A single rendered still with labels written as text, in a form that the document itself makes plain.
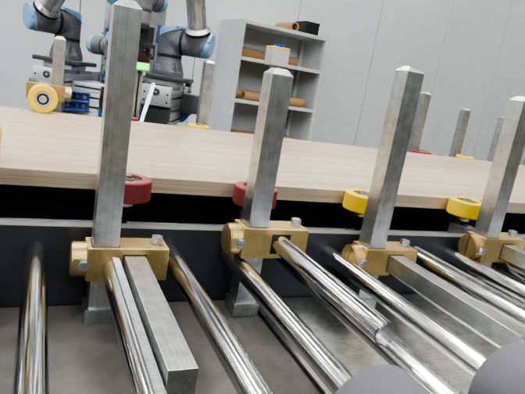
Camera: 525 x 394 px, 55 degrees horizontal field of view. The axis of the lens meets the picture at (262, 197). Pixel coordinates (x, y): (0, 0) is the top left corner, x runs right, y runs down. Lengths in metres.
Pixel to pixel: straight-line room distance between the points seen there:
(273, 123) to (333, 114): 4.76
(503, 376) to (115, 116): 0.56
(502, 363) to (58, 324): 0.58
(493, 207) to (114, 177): 0.73
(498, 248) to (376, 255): 0.30
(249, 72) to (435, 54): 2.42
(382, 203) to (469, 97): 6.05
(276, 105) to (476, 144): 6.50
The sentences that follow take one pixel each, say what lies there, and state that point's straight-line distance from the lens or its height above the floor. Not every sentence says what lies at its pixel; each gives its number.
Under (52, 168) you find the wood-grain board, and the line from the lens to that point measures 0.89.
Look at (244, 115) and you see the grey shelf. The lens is 4.95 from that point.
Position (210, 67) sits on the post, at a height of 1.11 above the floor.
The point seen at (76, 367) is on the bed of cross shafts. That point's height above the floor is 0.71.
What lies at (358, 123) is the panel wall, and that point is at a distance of 5.74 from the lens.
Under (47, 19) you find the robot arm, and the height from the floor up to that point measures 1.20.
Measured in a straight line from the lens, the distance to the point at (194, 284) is 0.69.
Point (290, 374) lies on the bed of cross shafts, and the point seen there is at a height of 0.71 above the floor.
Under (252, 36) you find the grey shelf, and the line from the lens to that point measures 4.93.
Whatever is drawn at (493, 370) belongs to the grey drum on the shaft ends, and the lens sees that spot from 0.63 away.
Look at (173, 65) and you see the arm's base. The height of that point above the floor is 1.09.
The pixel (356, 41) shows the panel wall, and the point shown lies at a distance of 5.60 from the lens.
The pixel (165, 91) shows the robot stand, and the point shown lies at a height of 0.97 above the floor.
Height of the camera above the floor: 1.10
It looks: 13 degrees down
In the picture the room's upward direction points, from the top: 9 degrees clockwise
